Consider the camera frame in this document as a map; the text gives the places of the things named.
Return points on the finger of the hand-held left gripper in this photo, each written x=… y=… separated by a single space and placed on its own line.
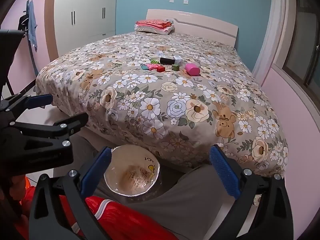
x=72 y=125
x=37 y=101

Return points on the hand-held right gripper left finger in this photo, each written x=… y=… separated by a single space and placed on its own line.
x=100 y=166

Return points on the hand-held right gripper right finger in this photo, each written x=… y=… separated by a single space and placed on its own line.
x=225 y=175

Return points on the teal toy piece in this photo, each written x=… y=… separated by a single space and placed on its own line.
x=144 y=67

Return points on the pink toy piece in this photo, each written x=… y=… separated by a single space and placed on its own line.
x=153 y=66

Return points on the red block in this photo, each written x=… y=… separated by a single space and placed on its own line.
x=161 y=69

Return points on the pink cup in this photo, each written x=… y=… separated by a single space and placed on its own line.
x=192 y=69

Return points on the green cube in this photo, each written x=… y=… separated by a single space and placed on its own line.
x=175 y=67

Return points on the red jacket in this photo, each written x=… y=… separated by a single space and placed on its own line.
x=117 y=217

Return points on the blue hanging towel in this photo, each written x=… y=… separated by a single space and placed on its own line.
x=32 y=27

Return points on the black standing rack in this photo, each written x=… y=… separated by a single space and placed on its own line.
x=23 y=21

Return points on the floral bed blanket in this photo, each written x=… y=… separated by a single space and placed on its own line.
x=150 y=92

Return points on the white wardrobe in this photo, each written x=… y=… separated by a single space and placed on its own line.
x=85 y=10

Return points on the black cylinder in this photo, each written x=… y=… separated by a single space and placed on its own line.
x=167 y=60

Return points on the folded pink clothes on pillow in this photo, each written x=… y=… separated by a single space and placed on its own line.
x=152 y=30

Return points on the small white box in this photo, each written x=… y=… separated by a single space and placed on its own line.
x=178 y=59

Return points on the folded pink cloth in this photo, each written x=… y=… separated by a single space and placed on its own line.
x=146 y=23

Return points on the folded red cloth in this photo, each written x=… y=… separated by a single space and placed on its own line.
x=164 y=25

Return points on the white bed headboard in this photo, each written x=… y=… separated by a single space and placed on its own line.
x=200 y=22

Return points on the white window frame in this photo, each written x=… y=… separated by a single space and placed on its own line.
x=277 y=30

